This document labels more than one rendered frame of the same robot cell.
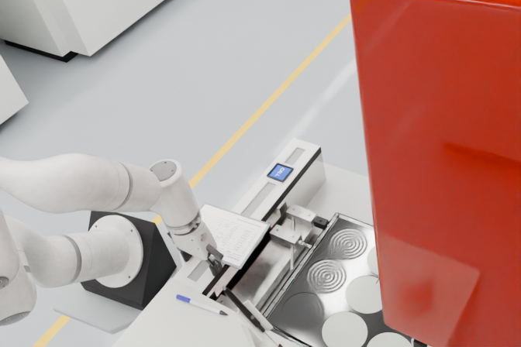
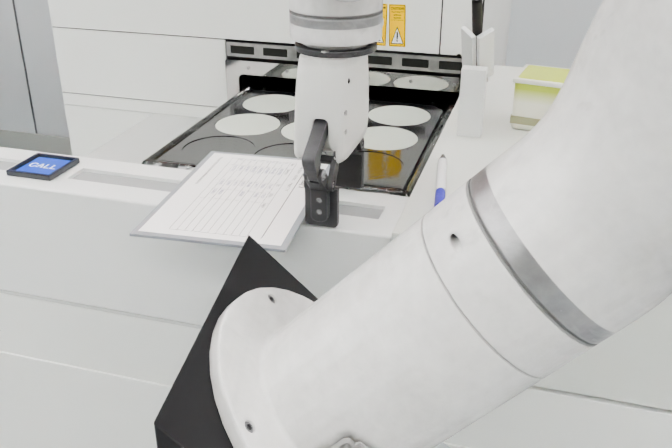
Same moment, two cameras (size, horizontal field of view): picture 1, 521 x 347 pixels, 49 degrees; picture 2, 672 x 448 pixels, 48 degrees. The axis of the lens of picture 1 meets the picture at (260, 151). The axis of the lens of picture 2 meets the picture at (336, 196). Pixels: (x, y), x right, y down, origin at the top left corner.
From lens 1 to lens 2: 1.66 m
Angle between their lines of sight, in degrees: 93
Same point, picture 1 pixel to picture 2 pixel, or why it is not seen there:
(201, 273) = (355, 209)
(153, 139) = not seen: outside the picture
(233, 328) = (463, 151)
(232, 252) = (295, 174)
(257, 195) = (110, 187)
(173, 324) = not seen: hidden behind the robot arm
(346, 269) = (272, 144)
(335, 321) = (370, 144)
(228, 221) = (203, 191)
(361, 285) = not seen: hidden behind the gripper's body
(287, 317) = (383, 174)
